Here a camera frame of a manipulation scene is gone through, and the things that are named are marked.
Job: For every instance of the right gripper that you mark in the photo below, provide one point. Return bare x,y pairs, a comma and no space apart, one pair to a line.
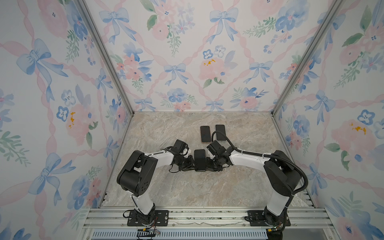
208,167

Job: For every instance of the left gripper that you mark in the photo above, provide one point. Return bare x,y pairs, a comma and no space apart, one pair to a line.
190,165

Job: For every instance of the white-edged black phone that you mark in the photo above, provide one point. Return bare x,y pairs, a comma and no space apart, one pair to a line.
200,160

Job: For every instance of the blue-edged black phone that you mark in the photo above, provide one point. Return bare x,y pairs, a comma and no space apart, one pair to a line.
221,132

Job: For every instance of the purple-edged black phone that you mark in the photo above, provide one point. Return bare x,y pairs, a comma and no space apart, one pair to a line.
205,134

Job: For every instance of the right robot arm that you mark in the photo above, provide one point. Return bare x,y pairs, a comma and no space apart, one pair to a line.
285,177

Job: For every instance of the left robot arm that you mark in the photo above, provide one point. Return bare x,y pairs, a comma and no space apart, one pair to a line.
137,173

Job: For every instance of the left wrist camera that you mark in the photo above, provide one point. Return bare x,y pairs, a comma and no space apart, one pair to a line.
180,148

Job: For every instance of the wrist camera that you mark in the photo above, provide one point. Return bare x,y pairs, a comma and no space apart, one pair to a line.
216,147
180,148

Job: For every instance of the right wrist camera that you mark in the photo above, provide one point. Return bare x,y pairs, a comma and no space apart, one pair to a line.
216,147

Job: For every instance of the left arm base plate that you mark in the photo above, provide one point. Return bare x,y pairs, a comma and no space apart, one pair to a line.
158,218

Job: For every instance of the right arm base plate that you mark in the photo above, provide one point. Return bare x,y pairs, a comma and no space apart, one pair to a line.
257,218

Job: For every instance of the aluminium front rail frame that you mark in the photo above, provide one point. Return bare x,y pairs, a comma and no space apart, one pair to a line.
203,223

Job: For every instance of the left corner aluminium post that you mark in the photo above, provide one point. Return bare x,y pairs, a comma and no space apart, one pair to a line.
90,23

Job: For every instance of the corner aluminium post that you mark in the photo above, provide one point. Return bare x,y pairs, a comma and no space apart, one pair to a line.
312,47
90,23

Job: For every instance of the right corner aluminium post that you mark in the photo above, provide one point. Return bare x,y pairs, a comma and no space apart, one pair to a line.
312,47

